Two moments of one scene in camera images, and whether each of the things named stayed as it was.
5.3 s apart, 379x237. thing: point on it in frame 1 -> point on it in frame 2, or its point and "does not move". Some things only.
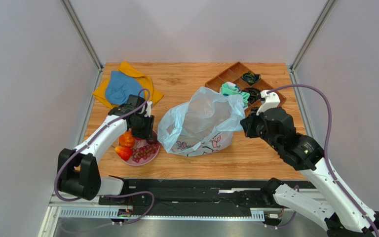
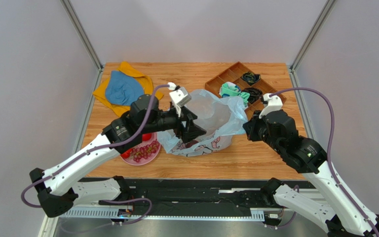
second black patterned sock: [255, 95] does not move
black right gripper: [249, 126] does not move
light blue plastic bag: [203, 125] does not move
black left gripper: [147, 133] -> [192, 131]
